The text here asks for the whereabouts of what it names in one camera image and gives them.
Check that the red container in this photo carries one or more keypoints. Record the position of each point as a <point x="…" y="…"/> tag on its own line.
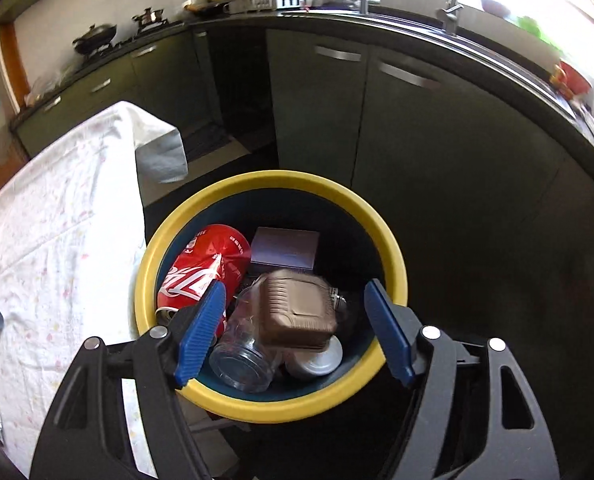
<point x="572" y="79"/>

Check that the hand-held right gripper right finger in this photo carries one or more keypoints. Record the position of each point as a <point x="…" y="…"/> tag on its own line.
<point x="389" y="335"/>

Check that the green base cabinets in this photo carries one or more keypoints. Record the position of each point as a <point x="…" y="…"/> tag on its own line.
<point x="317" y="110"/>

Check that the clear plastic bag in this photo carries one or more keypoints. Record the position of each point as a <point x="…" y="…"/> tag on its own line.
<point x="49" y="87"/>

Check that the white dish rack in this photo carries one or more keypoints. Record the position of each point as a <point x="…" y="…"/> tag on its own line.
<point x="272" y="1"/>

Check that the green plastic item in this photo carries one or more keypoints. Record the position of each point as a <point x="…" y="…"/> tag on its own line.
<point x="537" y="32"/>

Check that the clear plastic cup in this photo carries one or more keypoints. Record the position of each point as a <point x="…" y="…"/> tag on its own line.
<point x="242" y="360"/>

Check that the black wok with lid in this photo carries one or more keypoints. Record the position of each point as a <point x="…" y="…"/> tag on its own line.
<point x="94" y="37"/>

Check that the gas stove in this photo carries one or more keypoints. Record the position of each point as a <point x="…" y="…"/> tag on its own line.
<point x="127" y="40"/>

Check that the white dotted tablecloth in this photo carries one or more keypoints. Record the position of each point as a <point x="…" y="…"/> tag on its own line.
<point x="52" y="260"/>

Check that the pink box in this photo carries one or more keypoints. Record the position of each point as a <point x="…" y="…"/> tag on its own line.
<point x="284" y="247"/>

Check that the black frying pan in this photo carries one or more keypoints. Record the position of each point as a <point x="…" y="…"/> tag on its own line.
<point x="207" y="8"/>

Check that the large steel faucet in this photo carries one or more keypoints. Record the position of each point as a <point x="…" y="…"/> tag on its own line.
<point x="451" y="15"/>

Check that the red soda can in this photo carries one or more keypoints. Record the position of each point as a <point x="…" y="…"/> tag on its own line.
<point x="212" y="250"/>

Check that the brown plastic tray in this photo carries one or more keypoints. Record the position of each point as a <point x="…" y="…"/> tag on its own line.
<point x="297" y="310"/>

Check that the yellow-rimmed trash bin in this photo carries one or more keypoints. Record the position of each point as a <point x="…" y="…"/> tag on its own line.
<point x="277" y="180"/>

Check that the black kitchen countertop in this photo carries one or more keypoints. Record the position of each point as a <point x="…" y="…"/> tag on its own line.
<point x="402" y="22"/>

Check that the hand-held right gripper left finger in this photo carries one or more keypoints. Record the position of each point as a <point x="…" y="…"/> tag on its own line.
<point x="199" y="335"/>

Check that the steel pot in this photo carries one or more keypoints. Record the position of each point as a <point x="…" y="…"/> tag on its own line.
<point x="149" y="19"/>

